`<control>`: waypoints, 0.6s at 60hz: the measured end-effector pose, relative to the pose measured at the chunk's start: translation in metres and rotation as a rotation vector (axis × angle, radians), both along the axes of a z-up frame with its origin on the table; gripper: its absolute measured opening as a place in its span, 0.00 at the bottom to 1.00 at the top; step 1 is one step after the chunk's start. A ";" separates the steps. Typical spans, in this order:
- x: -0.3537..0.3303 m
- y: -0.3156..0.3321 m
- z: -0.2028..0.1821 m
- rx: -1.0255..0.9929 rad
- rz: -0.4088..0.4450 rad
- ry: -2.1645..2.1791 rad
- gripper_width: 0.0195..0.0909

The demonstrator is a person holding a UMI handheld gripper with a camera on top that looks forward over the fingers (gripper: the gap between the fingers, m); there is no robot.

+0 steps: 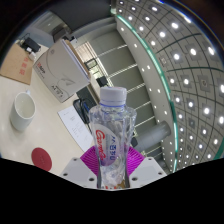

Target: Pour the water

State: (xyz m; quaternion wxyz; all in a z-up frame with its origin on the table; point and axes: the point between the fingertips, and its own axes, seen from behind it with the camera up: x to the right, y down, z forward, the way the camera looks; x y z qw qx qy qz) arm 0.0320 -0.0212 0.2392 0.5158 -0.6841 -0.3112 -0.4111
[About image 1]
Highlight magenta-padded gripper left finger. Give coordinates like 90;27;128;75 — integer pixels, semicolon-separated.
59;148;101;188

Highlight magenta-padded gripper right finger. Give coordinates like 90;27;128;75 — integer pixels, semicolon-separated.
125;146;168;188

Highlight clear plastic water bottle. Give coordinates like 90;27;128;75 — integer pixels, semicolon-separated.
88;85;138;189

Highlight flat round red coaster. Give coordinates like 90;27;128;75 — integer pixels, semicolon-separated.
31;147;53;172

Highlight white printed paper sheet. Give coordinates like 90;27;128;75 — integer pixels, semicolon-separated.
57;105;95;153

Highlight black desk phone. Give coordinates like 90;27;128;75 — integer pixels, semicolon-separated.
73;96;98;116

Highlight white ceramic mug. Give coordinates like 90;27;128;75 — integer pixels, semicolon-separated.
9;90;37;132

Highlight white copy paper carton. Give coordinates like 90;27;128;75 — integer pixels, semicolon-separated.
32;39;92;104

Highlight brown paper envelope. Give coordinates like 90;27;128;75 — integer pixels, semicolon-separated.
0;42;38;86

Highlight recessed ceiling lights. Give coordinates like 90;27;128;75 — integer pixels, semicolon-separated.
113;0;224;168

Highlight black power strip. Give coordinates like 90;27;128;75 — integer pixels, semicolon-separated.
19;36;42;54

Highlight grey box monitor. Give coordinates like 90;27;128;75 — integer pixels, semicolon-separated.
51;24;73;43

